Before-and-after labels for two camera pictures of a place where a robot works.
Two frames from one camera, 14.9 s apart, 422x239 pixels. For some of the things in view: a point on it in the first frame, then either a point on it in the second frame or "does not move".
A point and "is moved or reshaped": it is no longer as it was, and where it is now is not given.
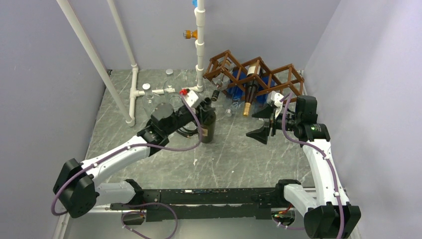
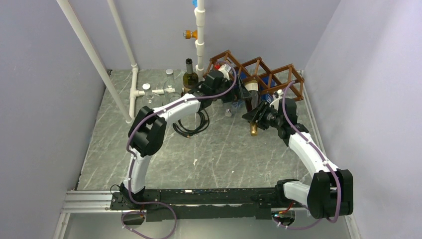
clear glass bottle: x=171 y=88 does not move
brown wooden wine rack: x=256 y=76 does not move
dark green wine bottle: x=207 y=121 to x=190 y=78
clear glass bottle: x=150 y=101 does not move
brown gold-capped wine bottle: x=254 y=72 is moved or reshaped
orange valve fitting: x=188 y=34 does not move
